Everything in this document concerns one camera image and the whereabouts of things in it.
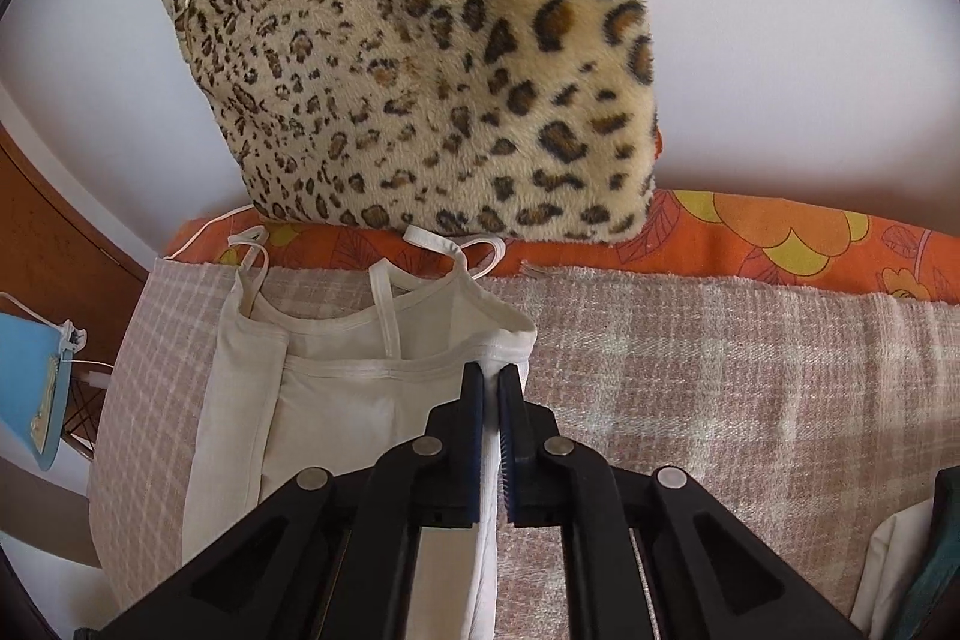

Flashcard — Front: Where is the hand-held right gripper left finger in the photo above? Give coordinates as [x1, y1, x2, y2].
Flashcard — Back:
[75, 362, 487, 640]

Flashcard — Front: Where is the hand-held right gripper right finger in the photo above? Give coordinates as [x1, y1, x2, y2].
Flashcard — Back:
[497, 366, 867, 640]

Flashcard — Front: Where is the white camisole top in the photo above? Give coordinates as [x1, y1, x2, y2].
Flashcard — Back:
[182, 225, 538, 640]

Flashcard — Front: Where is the pink plaid blanket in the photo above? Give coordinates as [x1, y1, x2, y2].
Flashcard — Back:
[88, 257, 960, 620]

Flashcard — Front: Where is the orange floral bedsheet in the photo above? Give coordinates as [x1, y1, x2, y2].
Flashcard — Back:
[161, 130, 960, 311]

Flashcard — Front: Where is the leopard print cushion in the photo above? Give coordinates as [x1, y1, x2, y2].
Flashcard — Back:
[148, 0, 659, 245]

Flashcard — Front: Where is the white folded garment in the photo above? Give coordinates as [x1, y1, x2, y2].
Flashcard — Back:
[851, 497, 946, 637]

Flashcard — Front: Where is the dark green folded garment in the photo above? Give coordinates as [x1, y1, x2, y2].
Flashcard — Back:
[892, 467, 960, 640]

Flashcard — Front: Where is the blue panel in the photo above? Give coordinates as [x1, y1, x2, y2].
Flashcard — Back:
[0, 310, 76, 472]

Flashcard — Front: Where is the wooden door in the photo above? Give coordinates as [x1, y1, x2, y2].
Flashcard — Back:
[0, 122, 151, 341]

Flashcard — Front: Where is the white cable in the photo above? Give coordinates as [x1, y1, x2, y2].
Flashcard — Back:
[0, 291, 115, 387]

